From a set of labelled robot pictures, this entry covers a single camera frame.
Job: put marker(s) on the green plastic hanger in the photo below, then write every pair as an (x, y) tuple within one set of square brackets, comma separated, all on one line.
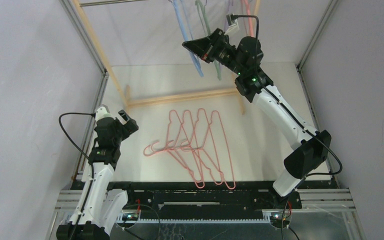
[(206, 27)]

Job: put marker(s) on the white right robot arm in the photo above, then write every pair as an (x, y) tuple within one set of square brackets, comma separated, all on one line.
[(310, 146)]

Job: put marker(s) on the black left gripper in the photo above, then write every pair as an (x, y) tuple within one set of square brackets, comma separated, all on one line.
[(129, 126)]

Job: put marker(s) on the blue plastic hanger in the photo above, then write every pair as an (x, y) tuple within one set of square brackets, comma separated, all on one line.
[(186, 30)]

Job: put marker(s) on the wooden hanger rack frame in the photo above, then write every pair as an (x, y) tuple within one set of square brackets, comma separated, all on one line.
[(139, 45)]

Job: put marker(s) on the metal hanging rod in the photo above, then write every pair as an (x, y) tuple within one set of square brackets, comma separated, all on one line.
[(106, 2)]

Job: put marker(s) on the purple plastic hanger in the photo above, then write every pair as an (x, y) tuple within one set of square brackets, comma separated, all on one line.
[(227, 22)]

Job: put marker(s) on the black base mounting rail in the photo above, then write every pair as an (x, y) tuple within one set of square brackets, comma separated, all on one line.
[(182, 201)]

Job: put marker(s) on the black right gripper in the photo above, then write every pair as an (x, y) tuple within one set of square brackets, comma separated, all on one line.
[(211, 48)]

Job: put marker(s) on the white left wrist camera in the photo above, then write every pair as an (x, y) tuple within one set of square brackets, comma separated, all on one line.
[(102, 112)]

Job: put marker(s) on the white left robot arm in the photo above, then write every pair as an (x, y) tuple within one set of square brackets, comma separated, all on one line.
[(98, 207)]

